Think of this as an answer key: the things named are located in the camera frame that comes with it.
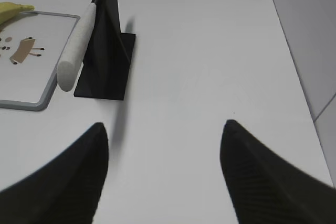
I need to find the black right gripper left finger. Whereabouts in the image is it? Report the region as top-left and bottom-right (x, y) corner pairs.
(1, 122), (109, 223)

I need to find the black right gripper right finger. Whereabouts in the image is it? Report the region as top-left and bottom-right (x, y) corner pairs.
(220, 120), (335, 223)

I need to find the white-handled kitchen knife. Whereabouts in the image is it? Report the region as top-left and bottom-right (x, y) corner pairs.
(56, 0), (97, 92)

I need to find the yellow plastic banana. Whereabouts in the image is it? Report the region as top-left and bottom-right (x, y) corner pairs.
(0, 2), (35, 24)

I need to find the black knife stand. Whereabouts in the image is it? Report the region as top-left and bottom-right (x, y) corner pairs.
(74, 0), (136, 101)

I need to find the grey-rimmed deer cutting board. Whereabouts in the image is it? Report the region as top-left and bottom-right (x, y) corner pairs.
(1, 11), (79, 111)

